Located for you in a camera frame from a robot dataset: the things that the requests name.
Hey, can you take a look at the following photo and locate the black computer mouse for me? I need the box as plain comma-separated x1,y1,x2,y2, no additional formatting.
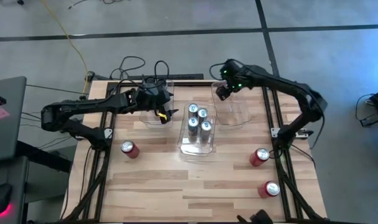
0,182,14,216

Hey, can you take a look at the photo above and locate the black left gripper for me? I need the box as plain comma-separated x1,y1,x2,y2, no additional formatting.
136,80,179,124

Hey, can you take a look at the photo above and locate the black table clamp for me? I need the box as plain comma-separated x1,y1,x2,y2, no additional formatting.
84,70,99,82

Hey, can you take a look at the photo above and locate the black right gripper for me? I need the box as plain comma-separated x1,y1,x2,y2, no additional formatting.
215,58,250,101

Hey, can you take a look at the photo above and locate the red cola can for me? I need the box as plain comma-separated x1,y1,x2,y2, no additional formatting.
249,148,271,168
257,181,281,200
120,139,141,159

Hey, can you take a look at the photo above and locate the yellow cable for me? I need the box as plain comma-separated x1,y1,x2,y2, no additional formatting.
40,0,90,94

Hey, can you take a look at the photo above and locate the black blurry object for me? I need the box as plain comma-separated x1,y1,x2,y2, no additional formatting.
237,209,274,224

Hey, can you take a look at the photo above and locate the black metal table frame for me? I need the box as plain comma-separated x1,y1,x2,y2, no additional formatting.
59,79,328,224

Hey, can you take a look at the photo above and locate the clear plastic bin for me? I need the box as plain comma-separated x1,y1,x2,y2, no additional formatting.
139,79,174,127
176,102,218,157
210,80,252,131

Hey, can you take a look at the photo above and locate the dark grey desk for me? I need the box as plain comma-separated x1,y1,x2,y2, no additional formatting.
0,139,73,224

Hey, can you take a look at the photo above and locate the black looped cable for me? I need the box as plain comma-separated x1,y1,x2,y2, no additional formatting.
109,55,146,81

